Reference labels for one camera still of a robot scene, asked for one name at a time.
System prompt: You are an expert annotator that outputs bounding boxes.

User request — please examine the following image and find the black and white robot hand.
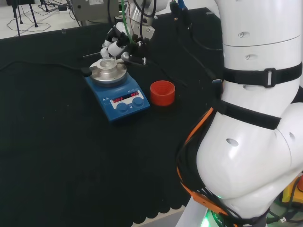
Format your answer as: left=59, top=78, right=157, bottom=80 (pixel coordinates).
left=100, top=22, right=134, bottom=60

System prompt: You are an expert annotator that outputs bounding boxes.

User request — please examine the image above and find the clear round-bottom flask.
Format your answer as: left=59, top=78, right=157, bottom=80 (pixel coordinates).
left=100, top=53, right=118, bottom=69

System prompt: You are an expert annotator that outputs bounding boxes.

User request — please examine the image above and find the heater with blue base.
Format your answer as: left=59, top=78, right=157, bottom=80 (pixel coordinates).
left=81, top=56, right=151, bottom=126

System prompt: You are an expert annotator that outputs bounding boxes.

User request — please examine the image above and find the grey metal box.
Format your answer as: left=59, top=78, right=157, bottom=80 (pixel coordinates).
left=72, top=0, right=119, bottom=25

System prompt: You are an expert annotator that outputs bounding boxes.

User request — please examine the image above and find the black tripod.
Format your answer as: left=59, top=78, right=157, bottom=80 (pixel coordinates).
left=6, top=0, right=39, bottom=36

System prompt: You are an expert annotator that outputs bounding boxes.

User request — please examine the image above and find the black bench cloth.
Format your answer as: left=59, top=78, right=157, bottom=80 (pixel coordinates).
left=0, top=7, right=224, bottom=225

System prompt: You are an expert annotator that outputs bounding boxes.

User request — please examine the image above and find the yellow stop button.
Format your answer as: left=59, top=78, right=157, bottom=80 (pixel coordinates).
left=281, top=175, right=303, bottom=204

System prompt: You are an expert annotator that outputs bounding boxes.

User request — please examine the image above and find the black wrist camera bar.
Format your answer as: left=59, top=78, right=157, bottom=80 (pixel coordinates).
left=123, top=54, right=147, bottom=66

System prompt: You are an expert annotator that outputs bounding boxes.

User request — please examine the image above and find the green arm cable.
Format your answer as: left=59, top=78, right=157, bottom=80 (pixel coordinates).
left=120, top=0, right=137, bottom=46

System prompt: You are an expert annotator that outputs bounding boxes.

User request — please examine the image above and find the red ribbed flask ring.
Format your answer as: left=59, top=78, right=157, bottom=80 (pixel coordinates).
left=150, top=80, right=176, bottom=107

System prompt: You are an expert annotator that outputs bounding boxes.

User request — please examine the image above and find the black heater power cable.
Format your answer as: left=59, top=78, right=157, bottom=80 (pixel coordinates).
left=0, top=60, right=89, bottom=74

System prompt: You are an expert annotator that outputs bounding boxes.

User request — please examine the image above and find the black cable with blue plug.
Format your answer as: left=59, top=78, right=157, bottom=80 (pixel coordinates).
left=174, top=18, right=223, bottom=85

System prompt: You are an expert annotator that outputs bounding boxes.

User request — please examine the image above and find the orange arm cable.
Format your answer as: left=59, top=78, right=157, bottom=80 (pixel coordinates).
left=176, top=107, right=230, bottom=227

